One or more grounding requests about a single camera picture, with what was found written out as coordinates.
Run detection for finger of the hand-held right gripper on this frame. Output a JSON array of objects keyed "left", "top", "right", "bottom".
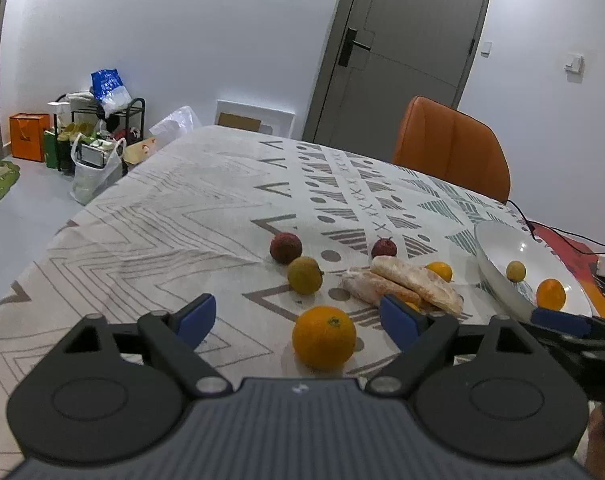
[{"left": 531, "top": 307, "right": 605, "bottom": 337}]

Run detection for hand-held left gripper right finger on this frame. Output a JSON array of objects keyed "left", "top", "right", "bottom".
[{"left": 365, "top": 293, "right": 539, "bottom": 397}]

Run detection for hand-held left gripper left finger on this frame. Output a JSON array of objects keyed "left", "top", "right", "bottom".
[{"left": 57, "top": 293, "right": 233, "bottom": 400}]

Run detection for medium orange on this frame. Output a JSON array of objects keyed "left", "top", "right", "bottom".
[{"left": 536, "top": 278, "right": 567, "bottom": 311}]

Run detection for peeled orange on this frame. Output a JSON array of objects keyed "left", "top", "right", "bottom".
[{"left": 339, "top": 255, "right": 464, "bottom": 317}]

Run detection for small orange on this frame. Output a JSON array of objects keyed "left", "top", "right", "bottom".
[{"left": 425, "top": 261, "right": 454, "bottom": 283}]

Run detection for large orange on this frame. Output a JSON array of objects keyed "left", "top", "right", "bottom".
[{"left": 292, "top": 305, "right": 357, "bottom": 372}]

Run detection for white bowl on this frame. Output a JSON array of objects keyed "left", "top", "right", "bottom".
[{"left": 474, "top": 220, "right": 594, "bottom": 322}]

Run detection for yellow-green round fruit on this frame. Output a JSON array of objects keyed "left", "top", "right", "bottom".
[{"left": 287, "top": 256, "right": 324, "bottom": 295}]

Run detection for red and orange mat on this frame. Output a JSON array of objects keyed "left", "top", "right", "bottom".
[{"left": 529, "top": 222, "right": 605, "bottom": 313}]

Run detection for patterned tablecloth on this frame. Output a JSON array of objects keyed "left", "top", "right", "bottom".
[{"left": 0, "top": 125, "right": 605, "bottom": 480}]

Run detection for white plastic bag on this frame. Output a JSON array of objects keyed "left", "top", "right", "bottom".
[{"left": 70, "top": 135, "right": 128, "bottom": 206}]

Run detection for brown paper bag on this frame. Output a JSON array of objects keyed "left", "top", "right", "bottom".
[{"left": 124, "top": 136, "right": 159, "bottom": 167}]

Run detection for orange chair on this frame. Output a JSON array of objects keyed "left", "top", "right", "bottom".
[{"left": 392, "top": 95, "right": 512, "bottom": 205}]

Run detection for clear plastic bag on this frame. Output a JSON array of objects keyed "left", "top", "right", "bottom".
[{"left": 149, "top": 105, "right": 203, "bottom": 142}]

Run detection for black shoe rack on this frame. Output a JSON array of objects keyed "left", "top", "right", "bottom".
[{"left": 54, "top": 93, "right": 147, "bottom": 176}]

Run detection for white framed board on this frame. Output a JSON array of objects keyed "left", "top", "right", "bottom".
[{"left": 215, "top": 100, "right": 296, "bottom": 137}]

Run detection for green paper bag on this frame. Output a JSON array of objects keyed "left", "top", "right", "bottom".
[{"left": 43, "top": 129, "right": 63, "bottom": 169}]

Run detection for blue and white bag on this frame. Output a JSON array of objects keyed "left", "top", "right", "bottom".
[{"left": 91, "top": 68, "right": 133, "bottom": 114}]

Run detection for orange paper bag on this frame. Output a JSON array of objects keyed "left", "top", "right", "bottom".
[{"left": 9, "top": 112, "right": 51, "bottom": 163}]

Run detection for grey door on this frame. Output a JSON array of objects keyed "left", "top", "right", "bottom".
[{"left": 302, "top": 0, "right": 498, "bottom": 166}]

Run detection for black cable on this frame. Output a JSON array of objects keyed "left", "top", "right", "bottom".
[{"left": 505, "top": 199, "right": 605, "bottom": 257}]

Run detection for black door handle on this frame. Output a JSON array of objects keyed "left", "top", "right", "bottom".
[{"left": 337, "top": 28, "right": 372, "bottom": 67}]

